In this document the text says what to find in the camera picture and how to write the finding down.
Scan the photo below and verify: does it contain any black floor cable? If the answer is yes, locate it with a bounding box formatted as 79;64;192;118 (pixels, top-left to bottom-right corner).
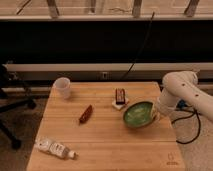
171;99;202;145

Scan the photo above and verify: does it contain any green ceramic bowl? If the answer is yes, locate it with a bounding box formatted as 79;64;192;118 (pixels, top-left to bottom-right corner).
123;101;156;128

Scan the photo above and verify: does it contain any black office chair base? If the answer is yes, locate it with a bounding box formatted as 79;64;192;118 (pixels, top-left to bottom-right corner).
0;64;38;150

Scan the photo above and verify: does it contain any white square coaster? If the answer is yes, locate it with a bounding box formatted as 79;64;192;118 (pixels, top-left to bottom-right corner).
112;97;129;110

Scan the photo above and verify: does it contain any wall power outlet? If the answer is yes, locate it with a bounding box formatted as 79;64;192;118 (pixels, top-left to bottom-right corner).
101;72;109;80

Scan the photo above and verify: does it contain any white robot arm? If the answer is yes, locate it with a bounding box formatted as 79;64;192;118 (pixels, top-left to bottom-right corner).
155;71;213;122

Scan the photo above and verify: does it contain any white plastic bottle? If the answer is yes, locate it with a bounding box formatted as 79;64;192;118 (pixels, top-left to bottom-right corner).
34;138;76;159

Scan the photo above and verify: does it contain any brown chocolate bar block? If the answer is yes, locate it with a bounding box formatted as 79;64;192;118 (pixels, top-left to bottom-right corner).
116;89;125;104

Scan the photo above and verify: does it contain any black hanging cable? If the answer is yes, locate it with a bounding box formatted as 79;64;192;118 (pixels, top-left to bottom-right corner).
119;11;156;81

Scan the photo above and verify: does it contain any translucent plastic cup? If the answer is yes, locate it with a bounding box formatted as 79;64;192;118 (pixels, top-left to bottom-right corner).
53;77;71;99

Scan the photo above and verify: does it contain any red-brown sausage toy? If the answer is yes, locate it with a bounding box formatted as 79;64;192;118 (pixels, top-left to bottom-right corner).
79;105;93;124

